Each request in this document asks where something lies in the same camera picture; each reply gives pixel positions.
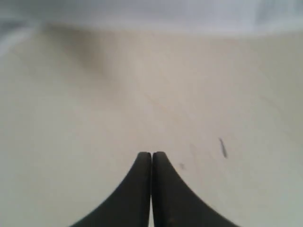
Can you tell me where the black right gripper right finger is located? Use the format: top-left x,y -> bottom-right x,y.
151,152 -> 236,227

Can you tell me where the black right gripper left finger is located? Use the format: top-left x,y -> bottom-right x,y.
73,152 -> 152,227

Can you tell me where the white t-shirt red lettering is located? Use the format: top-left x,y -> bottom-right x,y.
0,0 -> 303,53

